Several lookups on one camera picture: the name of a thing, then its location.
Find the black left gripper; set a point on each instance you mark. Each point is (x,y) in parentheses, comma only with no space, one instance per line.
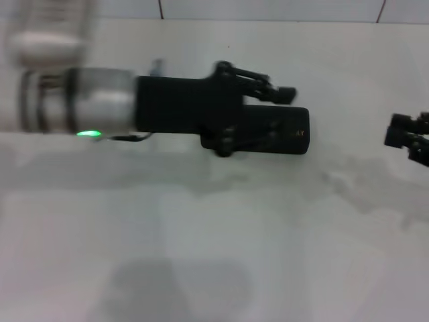
(184,104)

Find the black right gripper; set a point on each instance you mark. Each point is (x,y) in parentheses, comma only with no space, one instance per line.
(422,144)

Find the black glasses case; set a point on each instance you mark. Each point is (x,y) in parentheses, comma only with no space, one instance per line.
(295,117)

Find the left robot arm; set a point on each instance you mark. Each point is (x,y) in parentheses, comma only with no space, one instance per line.
(100,100)

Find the silver connector plug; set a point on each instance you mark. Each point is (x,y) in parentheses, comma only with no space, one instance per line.
(157,67)

